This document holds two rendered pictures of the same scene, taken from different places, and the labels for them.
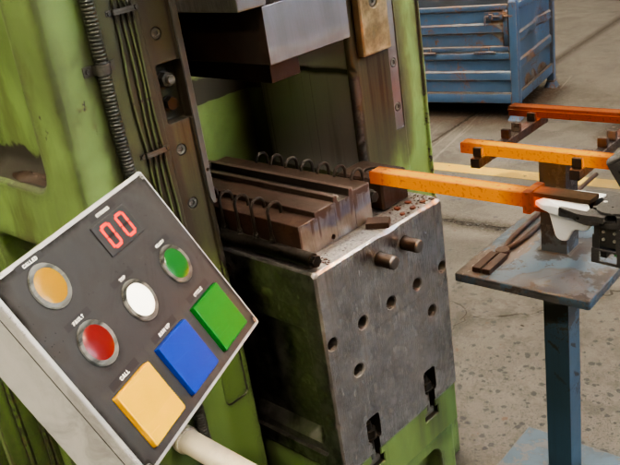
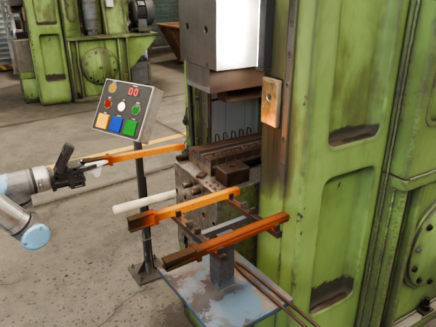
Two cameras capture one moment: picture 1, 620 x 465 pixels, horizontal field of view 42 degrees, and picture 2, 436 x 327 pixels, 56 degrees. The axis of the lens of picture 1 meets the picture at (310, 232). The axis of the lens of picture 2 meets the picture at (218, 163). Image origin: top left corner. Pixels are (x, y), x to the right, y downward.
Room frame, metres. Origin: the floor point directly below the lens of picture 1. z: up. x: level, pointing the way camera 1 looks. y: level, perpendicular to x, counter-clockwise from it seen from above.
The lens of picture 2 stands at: (1.82, -1.64, 1.67)
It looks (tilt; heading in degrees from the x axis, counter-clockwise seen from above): 24 degrees down; 102
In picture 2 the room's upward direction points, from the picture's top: straight up
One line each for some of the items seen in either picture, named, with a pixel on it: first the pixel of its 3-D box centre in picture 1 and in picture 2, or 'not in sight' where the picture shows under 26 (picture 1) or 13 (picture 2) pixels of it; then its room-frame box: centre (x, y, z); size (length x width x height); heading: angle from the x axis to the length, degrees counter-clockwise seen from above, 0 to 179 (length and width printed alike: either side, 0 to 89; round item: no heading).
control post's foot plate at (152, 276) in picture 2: not in sight; (148, 265); (0.95, 0.30, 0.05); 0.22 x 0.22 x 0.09; 43
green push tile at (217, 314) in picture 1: (217, 317); (130, 128); (1.00, 0.15, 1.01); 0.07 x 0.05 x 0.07; 158
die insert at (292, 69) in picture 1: (230, 58); (251, 89); (1.59, 0.10, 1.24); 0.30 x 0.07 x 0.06; 43
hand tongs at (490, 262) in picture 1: (542, 216); (266, 289); (1.75, -0.55, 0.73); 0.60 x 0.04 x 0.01; 137
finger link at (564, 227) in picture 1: (561, 220); not in sight; (1.07, -0.36, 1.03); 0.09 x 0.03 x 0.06; 46
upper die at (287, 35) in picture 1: (227, 21); (241, 71); (1.55, 0.09, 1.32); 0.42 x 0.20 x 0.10; 43
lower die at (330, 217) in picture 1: (259, 200); (239, 150); (1.55, 0.09, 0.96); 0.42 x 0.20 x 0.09; 43
